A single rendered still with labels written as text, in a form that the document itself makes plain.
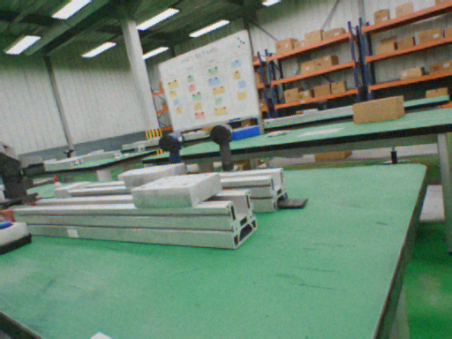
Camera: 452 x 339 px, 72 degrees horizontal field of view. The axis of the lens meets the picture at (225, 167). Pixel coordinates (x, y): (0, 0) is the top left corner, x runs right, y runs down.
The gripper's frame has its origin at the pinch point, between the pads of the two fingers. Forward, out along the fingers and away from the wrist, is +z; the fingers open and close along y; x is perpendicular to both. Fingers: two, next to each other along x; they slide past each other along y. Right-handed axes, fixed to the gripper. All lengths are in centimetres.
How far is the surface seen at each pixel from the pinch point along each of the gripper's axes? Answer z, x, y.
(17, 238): -0.8, -21.5, -12.4
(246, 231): 2, -85, 2
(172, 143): -16, -44, 32
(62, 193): -5.6, -1.5, 13.8
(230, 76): -66, 74, 296
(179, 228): -1, -73, -4
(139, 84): -156, 555, 626
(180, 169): -9, -53, 22
